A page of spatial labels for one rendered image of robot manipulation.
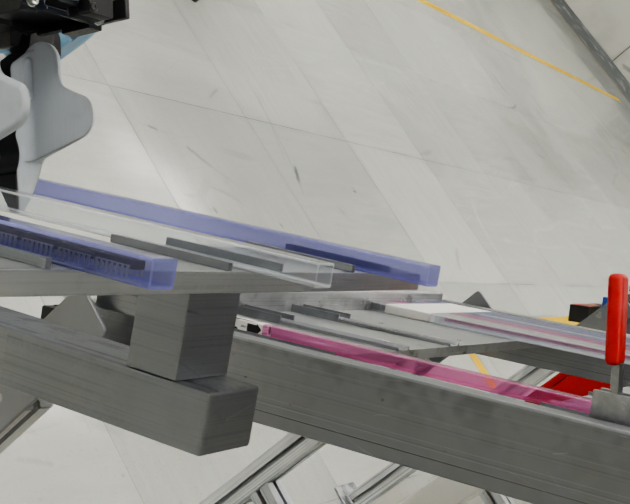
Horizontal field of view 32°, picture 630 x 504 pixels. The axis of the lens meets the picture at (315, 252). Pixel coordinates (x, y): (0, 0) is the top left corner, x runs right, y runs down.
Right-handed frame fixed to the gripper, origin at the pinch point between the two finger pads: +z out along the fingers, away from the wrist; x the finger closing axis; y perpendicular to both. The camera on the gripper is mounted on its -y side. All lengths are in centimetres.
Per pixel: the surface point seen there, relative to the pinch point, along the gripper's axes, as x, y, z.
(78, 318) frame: 24.5, -17.3, 7.0
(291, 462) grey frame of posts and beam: 99, -46, 30
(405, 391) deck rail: 28.5, 9.6, 13.3
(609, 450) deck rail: 28.4, 23.9, 17.1
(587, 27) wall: 916, -245, -232
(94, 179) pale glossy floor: 146, -126, -25
